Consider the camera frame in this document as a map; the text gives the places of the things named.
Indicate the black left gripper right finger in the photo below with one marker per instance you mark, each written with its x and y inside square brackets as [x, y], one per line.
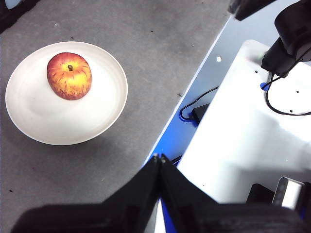
[199, 216]

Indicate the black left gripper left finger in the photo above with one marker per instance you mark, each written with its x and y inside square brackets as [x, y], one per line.
[116, 216]

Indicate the pale yellow round plate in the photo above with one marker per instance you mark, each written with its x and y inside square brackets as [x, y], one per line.
[73, 121]

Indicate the red and yellow apple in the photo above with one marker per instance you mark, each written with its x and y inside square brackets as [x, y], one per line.
[69, 77]

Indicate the black power adapter box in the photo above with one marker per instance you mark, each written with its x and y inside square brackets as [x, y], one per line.
[200, 112]

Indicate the silver grey camera box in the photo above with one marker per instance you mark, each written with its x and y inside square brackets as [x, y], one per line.
[288, 193]

